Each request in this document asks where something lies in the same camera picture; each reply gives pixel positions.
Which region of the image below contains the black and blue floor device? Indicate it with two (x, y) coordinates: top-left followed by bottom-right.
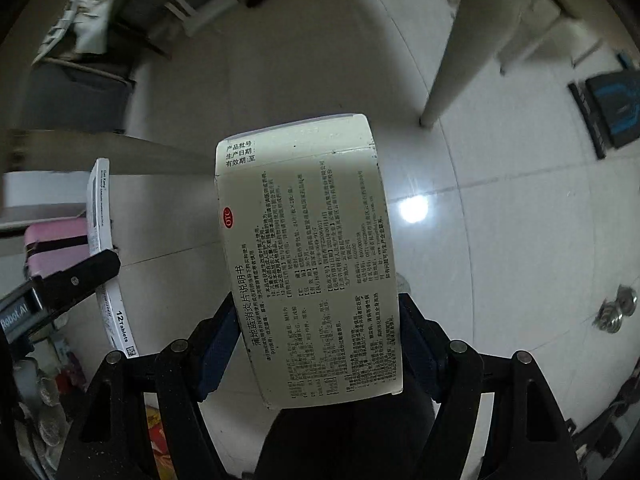
(568, 53), (640, 160)

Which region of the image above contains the slim white tablet box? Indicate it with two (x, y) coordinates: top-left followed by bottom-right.
(86, 158), (140, 361)

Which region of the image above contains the white stool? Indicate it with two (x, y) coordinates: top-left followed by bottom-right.
(163, 0), (240, 37)

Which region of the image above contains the red snack packet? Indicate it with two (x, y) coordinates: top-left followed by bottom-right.
(146, 406), (177, 467)

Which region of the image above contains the dark grey bin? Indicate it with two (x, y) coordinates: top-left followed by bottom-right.
(22, 58), (136, 137)

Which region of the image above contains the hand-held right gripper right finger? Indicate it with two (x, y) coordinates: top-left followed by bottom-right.
(398, 292), (587, 480)

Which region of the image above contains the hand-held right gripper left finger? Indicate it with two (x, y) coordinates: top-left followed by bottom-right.
(54, 296), (241, 480)

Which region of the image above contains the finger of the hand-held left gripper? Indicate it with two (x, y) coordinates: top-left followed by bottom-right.
(29, 249), (122, 317)

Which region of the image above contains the white table leg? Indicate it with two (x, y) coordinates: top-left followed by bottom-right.
(419, 0), (543, 129)

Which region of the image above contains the white crumpled plastic bag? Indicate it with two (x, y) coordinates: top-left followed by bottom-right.
(33, 0), (132, 66)

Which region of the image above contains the white printed medicine box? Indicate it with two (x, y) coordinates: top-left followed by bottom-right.
(214, 113), (405, 410)

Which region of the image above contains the metal floor fitting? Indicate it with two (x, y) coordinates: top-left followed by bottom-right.
(598, 284), (639, 334)

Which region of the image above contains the pink box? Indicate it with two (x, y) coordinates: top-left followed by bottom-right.
(24, 218), (92, 281)

